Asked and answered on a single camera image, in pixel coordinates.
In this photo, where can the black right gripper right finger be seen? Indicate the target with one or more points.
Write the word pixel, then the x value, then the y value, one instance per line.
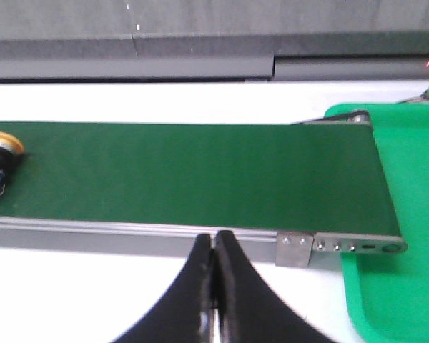
pixel 248 309

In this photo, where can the steel conveyor bracket plate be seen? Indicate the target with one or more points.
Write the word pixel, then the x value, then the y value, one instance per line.
pixel 293 249

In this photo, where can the yellow mushroom push button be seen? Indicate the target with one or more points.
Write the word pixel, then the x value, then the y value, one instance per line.
pixel 1 164

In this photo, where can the grey stone-look back table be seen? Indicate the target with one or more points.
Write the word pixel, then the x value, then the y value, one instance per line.
pixel 214 40

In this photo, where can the aluminium conveyor side rail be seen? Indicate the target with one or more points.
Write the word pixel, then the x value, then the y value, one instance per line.
pixel 162 240

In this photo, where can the green plastic tray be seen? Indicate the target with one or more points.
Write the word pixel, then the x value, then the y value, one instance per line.
pixel 388 297

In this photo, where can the green conveyor belt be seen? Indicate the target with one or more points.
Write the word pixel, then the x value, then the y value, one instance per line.
pixel 306 177

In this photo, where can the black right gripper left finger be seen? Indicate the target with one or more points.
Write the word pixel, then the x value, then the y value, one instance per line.
pixel 185 312

